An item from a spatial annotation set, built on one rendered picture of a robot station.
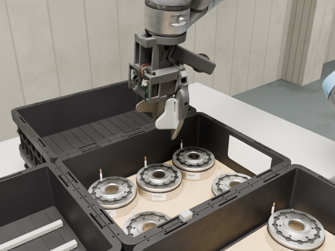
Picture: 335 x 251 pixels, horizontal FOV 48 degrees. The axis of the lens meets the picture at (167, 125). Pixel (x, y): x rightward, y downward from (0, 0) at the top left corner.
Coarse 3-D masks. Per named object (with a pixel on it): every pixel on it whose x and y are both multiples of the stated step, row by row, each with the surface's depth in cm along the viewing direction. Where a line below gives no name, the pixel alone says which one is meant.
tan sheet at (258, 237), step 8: (256, 232) 74; (264, 232) 74; (328, 232) 74; (248, 240) 72; (256, 240) 72; (264, 240) 72; (328, 240) 72; (232, 248) 70; (240, 248) 70; (248, 248) 70; (256, 248) 70; (264, 248) 70; (328, 248) 70
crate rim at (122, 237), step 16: (224, 128) 91; (112, 144) 84; (256, 144) 84; (64, 160) 78; (288, 160) 78; (256, 176) 73; (80, 192) 69; (224, 192) 69; (96, 208) 65; (192, 208) 65; (112, 224) 61; (160, 224) 61; (128, 240) 58; (144, 240) 58
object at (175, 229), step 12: (288, 168) 75; (300, 168) 75; (264, 180) 72; (276, 180) 73; (324, 180) 72; (240, 192) 69; (252, 192) 69; (216, 204) 66; (228, 204) 66; (192, 216) 63; (204, 216) 63; (168, 228) 61; (180, 228) 61; (156, 240) 58
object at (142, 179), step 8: (144, 168) 87; (152, 168) 87; (168, 168) 88; (176, 168) 87; (144, 176) 85; (176, 176) 85; (144, 184) 82; (152, 184) 82; (160, 184) 82; (168, 184) 82; (176, 184) 82
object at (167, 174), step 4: (156, 168) 86; (160, 168) 86; (152, 172) 85; (156, 172) 86; (164, 172) 86; (168, 172) 85; (148, 176) 84; (152, 176) 84; (164, 176) 84; (168, 176) 84; (152, 180) 83; (156, 180) 83; (160, 180) 83; (164, 180) 83
